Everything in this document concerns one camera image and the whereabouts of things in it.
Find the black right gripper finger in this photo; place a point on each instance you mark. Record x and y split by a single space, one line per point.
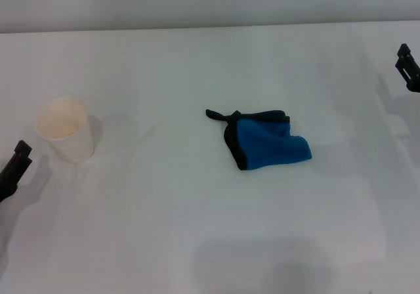
407 62

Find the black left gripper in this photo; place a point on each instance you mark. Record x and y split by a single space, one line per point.
6 187

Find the blue rag with black trim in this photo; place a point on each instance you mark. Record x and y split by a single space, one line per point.
269 143

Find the white paper cup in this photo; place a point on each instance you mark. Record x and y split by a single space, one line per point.
72 136

